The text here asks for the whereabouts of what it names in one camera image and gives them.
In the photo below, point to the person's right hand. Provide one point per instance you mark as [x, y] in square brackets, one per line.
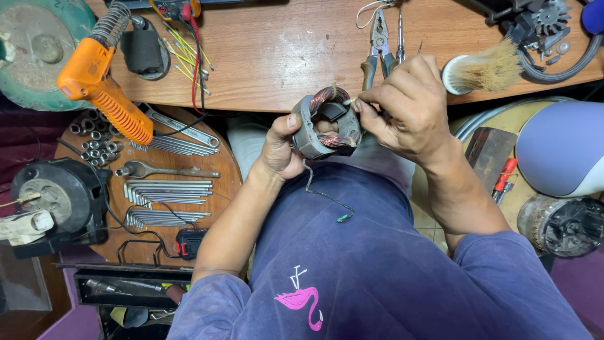
[415, 118]

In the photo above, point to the person's blue shirt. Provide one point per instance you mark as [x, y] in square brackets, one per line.
[377, 264]

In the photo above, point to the beige round stool top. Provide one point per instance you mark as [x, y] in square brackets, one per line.
[512, 118]

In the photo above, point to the set of large hex keys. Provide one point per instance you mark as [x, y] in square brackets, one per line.
[160, 191]

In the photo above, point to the silver combination wrench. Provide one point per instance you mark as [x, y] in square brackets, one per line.
[179, 126]

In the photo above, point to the small grey metal part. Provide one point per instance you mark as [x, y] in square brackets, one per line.
[553, 60]

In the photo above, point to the wooden cabinet with glass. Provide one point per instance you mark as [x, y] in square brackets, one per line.
[23, 283]

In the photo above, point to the silver socket extension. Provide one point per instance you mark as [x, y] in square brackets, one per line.
[101, 285]

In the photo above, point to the black sponge stand base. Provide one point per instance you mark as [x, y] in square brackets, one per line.
[141, 49]

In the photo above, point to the thin metal pick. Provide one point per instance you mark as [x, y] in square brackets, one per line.
[419, 47]

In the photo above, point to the yellow multimeter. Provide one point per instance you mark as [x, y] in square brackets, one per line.
[170, 7]

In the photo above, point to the black and red charger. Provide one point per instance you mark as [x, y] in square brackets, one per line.
[188, 243]

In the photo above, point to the lavender and white appliance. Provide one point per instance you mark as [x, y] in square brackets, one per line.
[561, 141]

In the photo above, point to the metal ratchet wrench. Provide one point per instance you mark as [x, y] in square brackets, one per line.
[141, 168]

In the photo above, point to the brown rectangular block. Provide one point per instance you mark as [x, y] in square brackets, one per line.
[490, 151]

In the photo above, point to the black probe lead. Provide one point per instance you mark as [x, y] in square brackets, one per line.
[203, 94]

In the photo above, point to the grey motor stator copper windings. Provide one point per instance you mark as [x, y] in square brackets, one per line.
[306, 141]

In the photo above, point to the group of metal sockets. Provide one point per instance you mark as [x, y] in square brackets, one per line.
[96, 151]

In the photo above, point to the green round disc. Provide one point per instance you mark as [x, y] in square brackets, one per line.
[28, 89]

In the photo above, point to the set of small hex keys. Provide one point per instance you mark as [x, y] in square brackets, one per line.
[155, 218]

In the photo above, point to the red probe lead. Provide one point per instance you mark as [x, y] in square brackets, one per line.
[194, 71]

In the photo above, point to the round wooden stool table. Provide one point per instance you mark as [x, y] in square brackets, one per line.
[226, 189]

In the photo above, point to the black metal toolbox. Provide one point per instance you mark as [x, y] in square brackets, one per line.
[137, 298]

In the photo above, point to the blue plastic object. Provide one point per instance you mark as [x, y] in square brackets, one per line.
[593, 16]

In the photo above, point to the slim metal screwdriver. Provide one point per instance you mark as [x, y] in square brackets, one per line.
[400, 37]

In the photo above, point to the person's left hand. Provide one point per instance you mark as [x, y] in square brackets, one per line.
[276, 153]

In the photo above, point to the orange soldering gun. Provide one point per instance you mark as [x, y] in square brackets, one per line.
[89, 75]

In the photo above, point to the round metal bearing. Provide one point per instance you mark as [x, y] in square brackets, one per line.
[563, 47]

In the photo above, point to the metal coil soldering stand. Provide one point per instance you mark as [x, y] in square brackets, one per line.
[111, 26]

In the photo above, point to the black motor fan assembly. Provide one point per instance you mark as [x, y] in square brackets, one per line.
[549, 16]

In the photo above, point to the white plug adaptor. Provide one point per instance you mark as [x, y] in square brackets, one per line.
[28, 224]

